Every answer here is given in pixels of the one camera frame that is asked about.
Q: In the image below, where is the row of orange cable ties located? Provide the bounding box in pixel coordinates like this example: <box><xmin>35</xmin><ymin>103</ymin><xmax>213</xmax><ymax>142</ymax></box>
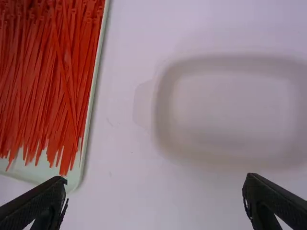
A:
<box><xmin>0</xmin><ymin>0</ymin><xmax>106</xmax><ymax>176</ymax></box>

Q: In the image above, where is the white dish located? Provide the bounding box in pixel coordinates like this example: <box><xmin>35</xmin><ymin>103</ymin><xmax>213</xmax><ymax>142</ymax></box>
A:
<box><xmin>133</xmin><ymin>54</ymin><xmax>307</xmax><ymax>173</ymax></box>

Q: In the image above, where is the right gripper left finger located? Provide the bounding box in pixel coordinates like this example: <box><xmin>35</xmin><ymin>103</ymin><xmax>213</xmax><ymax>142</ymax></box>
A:
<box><xmin>0</xmin><ymin>175</ymin><xmax>70</xmax><ymax>230</ymax></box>

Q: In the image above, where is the pale tray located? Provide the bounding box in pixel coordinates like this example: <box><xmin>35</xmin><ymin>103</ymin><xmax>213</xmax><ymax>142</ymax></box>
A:
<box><xmin>0</xmin><ymin>0</ymin><xmax>114</xmax><ymax>194</ymax></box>

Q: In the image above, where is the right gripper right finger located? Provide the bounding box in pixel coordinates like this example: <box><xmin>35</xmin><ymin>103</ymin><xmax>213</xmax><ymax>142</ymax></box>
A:
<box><xmin>241</xmin><ymin>172</ymin><xmax>307</xmax><ymax>230</ymax></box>

